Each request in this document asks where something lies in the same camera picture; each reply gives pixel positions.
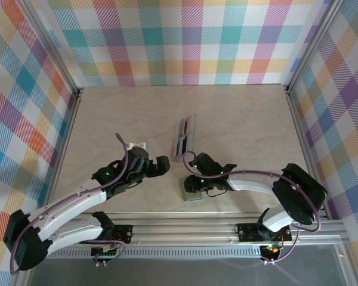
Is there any green card holder wallet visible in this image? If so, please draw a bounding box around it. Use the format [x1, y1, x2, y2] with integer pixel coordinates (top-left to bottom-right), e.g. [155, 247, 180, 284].
[181, 176, 205, 204]

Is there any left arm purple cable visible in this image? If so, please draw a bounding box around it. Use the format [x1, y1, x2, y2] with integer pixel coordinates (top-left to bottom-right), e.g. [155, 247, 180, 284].
[10, 133, 129, 275]

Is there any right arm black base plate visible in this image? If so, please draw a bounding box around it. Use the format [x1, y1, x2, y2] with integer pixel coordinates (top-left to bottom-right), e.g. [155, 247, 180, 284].
[236, 222, 293, 243]

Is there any green terminal controller board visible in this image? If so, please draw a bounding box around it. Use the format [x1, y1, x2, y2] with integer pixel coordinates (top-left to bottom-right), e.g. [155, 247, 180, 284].
[91, 244, 122, 263]

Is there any aluminium frame post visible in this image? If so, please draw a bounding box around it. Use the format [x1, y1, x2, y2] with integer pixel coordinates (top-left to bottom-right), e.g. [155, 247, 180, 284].
[16, 0, 84, 101]
[283, 0, 345, 96]

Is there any aluminium side rail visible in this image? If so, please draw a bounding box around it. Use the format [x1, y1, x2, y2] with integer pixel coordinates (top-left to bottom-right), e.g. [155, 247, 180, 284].
[285, 88, 331, 221]
[41, 89, 84, 218]

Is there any grey metal shelf plate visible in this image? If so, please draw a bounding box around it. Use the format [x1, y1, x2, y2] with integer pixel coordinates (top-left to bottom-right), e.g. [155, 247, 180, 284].
[26, 256, 347, 286]

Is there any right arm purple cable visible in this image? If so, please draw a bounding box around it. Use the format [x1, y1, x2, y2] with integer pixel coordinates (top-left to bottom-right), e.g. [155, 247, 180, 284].
[183, 150, 322, 265]

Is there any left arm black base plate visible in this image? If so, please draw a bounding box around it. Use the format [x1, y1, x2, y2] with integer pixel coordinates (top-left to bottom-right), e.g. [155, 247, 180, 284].
[110, 223, 134, 245]

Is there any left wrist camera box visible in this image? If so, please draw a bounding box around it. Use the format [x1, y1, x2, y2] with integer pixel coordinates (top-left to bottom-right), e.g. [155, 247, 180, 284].
[126, 141, 150, 153]

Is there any perforated metal cable tray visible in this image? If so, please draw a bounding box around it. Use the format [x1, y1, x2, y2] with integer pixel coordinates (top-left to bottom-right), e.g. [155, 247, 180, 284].
[35, 249, 263, 259]

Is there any clear acrylic card stand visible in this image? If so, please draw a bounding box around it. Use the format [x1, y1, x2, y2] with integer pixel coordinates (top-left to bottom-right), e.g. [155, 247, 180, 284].
[169, 114, 197, 163]

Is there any aluminium front rail beam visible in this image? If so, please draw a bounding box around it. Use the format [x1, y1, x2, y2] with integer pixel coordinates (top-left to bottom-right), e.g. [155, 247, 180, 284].
[20, 212, 350, 248]

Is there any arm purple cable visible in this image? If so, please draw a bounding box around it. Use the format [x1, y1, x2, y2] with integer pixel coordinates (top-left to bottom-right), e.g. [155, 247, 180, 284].
[183, 150, 322, 265]
[10, 133, 129, 275]

